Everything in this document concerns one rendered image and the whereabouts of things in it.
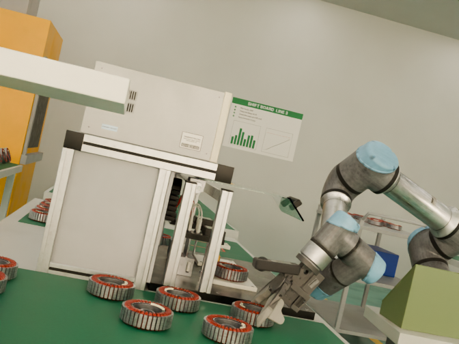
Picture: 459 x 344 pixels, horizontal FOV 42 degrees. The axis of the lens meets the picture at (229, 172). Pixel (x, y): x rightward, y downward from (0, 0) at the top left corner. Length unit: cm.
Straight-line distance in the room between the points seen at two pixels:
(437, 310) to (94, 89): 144
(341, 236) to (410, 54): 658
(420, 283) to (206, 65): 558
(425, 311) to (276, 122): 555
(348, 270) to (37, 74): 100
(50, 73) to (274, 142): 657
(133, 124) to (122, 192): 22
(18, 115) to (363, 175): 391
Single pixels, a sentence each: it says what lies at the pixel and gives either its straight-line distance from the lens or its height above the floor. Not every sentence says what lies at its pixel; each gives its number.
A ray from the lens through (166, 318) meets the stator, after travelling 128.
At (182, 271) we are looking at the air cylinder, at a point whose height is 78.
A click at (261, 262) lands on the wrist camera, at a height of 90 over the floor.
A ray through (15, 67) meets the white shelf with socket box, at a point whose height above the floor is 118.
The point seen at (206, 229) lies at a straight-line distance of 177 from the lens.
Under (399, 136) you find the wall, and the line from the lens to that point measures 788.
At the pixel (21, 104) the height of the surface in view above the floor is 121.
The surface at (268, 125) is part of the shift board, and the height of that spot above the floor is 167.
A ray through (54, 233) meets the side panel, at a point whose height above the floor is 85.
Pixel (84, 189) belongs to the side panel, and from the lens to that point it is 157.
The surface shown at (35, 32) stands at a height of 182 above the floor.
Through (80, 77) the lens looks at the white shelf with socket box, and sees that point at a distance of 81.
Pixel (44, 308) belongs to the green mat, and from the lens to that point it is 131.
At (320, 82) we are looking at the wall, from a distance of 751.
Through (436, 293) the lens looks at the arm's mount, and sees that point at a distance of 197.
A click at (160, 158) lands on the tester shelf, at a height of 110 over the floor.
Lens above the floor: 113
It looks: 1 degrees down
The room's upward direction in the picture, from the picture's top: 13 degrees clockwise
